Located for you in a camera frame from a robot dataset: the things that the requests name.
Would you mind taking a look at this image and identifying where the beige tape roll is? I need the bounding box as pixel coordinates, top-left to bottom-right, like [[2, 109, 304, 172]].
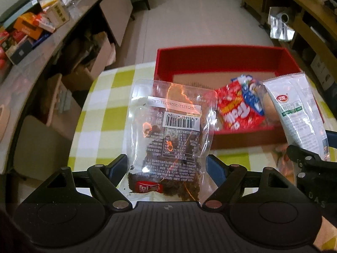
[[0, 104, 11, 143]]

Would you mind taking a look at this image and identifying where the white snack packet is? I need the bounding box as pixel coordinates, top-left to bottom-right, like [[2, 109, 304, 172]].
[[263, 72, 329, 161]]

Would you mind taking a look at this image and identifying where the wooden cabinet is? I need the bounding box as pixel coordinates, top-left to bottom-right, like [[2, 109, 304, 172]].
[[237, 0, 337, 95]]

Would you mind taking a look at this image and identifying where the silver foil bag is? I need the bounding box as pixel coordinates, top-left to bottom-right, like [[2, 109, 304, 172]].
[[268, 7, 295, 41]]

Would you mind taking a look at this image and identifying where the clear dark jerky packet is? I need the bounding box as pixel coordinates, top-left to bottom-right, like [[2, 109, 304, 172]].
[[126, 79, 218, 201]]

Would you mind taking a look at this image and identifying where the orange box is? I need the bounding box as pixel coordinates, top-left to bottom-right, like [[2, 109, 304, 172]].
[[13, 12, 44, 39]]

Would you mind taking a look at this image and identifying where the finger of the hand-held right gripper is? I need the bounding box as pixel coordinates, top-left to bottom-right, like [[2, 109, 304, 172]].
[[286, 144, 329, 181]]

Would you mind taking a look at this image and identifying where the blue printed snack packet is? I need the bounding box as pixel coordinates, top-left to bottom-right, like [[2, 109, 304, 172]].
[[232, 74, 265, 116]]

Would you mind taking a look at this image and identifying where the white carton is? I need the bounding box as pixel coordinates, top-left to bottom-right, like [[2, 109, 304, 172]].
[[46, 1, 70, 27]]

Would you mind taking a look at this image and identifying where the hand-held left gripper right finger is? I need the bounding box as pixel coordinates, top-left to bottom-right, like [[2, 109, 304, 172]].
[[201, 154, 295, 209]]

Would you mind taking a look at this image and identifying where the dark blue box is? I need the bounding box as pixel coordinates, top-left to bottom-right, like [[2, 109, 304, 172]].
[[5, 38, 33, 65]]

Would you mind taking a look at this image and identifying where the red cardboard box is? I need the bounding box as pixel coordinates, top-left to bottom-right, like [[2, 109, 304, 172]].
[[153, 47, 324, 149]]

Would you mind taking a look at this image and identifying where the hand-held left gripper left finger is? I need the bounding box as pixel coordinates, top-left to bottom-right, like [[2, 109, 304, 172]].
[[43, 153, 132, 211]]

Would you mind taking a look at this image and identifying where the cardboard box under table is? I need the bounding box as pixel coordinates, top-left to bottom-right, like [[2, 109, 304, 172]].
[[60, 30, 116, 85]]

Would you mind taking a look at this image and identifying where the clear bun packet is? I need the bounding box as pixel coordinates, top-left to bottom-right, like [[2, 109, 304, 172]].
[[262, 92, 282, 123]]

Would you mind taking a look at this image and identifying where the red snack packet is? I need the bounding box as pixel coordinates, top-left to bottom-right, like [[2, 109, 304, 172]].
[[215, 78, 266, 131]]

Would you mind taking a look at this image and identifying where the long grey side table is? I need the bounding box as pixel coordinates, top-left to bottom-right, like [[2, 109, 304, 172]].
[[0, 0, 133, 174]]

